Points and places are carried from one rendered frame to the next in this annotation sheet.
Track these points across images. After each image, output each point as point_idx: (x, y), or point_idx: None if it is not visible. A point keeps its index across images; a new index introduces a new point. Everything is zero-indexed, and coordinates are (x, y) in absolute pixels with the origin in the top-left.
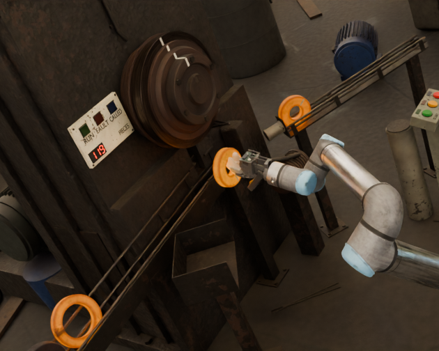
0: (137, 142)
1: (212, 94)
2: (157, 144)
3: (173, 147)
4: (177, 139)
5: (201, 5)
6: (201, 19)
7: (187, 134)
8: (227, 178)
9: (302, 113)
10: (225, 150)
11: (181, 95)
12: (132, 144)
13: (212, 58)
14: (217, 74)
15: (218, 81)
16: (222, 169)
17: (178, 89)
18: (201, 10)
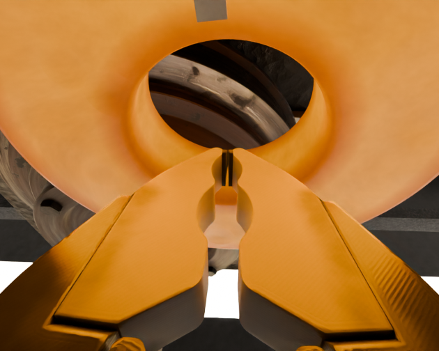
0: (286, 79)
1: (77, 207)
2: (282, 98)
3: (234, 51)
4: (247, 122)
5: None
6: None
7: (205, 127)
8: (396, 88)
9: None
10: (214, 247)
11: (208, 247)
12: (304, 86)
13: (19, 197)
14: (48, 236)
15: (44, 226)
16: (353, 196)
17: (217, 263)
18: None
